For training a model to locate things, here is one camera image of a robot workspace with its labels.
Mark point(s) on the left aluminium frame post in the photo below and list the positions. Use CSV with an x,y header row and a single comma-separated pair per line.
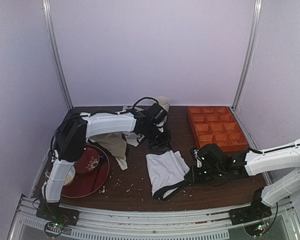
x,y
47,12

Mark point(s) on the white ceramic mug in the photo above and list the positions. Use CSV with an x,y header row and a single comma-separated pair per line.
x,y
164,102

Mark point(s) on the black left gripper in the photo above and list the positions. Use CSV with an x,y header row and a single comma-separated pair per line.
x,y
159,138

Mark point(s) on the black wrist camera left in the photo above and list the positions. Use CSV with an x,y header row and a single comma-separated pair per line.
x,y
156,113

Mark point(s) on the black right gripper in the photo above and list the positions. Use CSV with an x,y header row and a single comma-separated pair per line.
x,y
193,173

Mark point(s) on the olive green underwear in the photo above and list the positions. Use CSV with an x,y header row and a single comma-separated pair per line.
x,y
116,145

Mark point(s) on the blue white patterned bowl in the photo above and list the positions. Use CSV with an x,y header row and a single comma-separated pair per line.
x,y
70,176

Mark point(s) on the aluminium front rail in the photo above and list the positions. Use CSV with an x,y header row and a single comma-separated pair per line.
x,y
207,224

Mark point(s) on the aluminium frame post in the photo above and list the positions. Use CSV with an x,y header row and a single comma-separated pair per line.
x,y
247,63
47,12

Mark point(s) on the right aluminium frame post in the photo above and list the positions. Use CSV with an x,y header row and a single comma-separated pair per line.
x,y
247,63

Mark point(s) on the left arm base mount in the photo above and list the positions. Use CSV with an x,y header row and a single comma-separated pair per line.
x,y
54,213

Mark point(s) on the red floral bowl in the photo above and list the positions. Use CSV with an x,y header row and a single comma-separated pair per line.
x,y
88,162

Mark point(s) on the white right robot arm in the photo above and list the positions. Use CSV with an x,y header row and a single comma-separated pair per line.
x,y
252,162

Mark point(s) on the round red tray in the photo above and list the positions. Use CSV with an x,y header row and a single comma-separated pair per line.
x,y
85,185

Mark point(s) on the white black boxer briefs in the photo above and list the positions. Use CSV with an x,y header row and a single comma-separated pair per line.
x,y
167,173

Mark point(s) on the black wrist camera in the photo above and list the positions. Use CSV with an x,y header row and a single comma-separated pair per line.
x,y
156,113
211,154

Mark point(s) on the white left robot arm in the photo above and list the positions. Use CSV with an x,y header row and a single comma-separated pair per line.
x,y
68,141

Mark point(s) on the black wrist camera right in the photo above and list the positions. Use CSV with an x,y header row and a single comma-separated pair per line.
x,y
211,154

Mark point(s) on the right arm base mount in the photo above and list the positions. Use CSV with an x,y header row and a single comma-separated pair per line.
x,y
256,211

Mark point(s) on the pink white underwear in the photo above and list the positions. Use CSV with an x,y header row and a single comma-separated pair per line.
x,y
133,139

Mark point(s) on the orange compartment tray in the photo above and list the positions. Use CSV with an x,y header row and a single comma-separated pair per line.
x,y
216,125

